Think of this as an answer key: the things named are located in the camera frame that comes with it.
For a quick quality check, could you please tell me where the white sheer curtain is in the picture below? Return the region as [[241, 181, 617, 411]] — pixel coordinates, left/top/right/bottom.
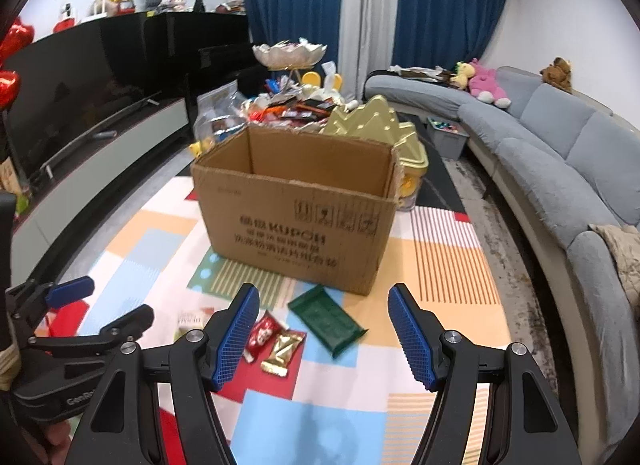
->
[[340, 0, 406, 98]]

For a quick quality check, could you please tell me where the grey television cabinet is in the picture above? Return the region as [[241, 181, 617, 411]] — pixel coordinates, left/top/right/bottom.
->
[[10, 97, 193, 291]]

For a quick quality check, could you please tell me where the small gold snack packet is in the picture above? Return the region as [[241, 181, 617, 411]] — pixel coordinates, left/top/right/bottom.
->
[[260, 330, 306, 378]]

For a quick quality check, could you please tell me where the dark green snack packet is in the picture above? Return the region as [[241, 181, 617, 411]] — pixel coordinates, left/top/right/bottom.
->
[[288, 285, 368, 358]]

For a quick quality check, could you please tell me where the lotus-shaped serving tray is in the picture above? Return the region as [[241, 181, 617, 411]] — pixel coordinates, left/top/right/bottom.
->
[[252, 40, 328, 70]]

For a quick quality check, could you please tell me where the black upright piano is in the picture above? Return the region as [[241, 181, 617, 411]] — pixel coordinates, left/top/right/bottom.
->
[[145, 12, 256, 110]]

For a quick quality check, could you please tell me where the yellow plastic toy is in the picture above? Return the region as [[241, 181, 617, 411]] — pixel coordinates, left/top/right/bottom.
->
[[302, 71, 343, 93]]

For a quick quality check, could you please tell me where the person's left hand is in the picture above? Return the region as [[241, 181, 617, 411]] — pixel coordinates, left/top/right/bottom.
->
[[30, 415, 73, 453]]

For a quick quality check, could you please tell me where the grey sectional sofa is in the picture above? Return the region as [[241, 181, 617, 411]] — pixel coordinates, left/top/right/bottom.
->
[[362, 65, 640, 426]]

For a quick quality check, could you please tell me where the blue curtain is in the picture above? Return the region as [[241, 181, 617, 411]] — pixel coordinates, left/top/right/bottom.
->
[[234, 0, 346, 96], [391, 0, 513, 70]]

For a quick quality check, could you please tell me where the clothes heap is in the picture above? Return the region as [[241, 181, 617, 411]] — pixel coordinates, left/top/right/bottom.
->
[[387, 65, 458, 83]]

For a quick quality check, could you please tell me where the grey storage bin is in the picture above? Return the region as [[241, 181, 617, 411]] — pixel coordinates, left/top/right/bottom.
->
[[425, 117, 471, 160]]

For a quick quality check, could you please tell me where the gold tree-shaped tin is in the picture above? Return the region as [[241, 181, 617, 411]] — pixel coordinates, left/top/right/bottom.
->
[[319, 95, 430, 210]]

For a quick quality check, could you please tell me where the pile of assorted snacks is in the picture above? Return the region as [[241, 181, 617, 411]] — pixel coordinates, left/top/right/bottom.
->
[[240, 77, 361, 133]]

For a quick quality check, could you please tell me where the grey patterned rug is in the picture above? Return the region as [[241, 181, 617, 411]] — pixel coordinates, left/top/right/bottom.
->
[[440, 155, 561, 396]]

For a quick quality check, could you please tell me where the black flat television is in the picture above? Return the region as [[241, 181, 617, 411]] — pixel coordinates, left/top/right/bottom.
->
[[0, 25, 161, 180]]

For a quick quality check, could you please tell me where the red heart balloon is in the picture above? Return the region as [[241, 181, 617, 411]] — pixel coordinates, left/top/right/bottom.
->
[[0, 70, 22, 108], [0, 17, 36, 66]]

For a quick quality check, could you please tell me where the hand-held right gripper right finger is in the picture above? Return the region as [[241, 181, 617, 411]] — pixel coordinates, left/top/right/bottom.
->
[[388, 283, 583, 465]]

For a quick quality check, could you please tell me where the yellow plush toy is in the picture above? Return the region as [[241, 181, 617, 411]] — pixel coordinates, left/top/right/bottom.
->
[[450, 61, 476, 90]]

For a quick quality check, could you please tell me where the clear plastic container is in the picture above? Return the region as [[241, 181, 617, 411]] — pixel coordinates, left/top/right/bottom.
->
[[192, 82, 251, 150]]

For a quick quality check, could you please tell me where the pink plush toy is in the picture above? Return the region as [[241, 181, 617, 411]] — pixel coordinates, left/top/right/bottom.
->
[[467, 59, 512, 108]]

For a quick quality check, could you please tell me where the brown cardboard box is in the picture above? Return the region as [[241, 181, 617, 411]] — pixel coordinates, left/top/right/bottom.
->
[[191, 125, 403, 296]]

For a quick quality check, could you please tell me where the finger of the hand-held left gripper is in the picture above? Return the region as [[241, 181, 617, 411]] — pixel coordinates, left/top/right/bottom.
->
[[27, 304, 155, 361], [5, 276, 96, 318]]

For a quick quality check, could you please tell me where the gold balloon ornament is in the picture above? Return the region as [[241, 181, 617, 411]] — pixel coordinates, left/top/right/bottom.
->
[[92, 0, 126, 18]]

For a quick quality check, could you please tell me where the beige quilted jacket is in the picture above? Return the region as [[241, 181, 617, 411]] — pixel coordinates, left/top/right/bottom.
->
[[590, 224, 640, 306]]

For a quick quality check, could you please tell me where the printed paper box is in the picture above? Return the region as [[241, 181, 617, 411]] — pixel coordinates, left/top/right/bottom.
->
[[0, 157, 31, 216]]

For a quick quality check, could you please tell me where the red snack packet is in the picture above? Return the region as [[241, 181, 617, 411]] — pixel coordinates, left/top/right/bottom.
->
[[243, 311, 281, 363]]

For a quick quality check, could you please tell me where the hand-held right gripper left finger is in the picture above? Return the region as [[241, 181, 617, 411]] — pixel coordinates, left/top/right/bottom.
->
[[64, 283, 261, 465]]

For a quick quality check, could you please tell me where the colourful patchwork tablecloth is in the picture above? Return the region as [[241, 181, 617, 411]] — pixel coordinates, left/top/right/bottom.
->
[[20, 175, 531, 465]]

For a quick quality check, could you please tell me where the brown plush toy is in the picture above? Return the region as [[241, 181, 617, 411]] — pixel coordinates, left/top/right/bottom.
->
[[540, 57, 573, 93]]

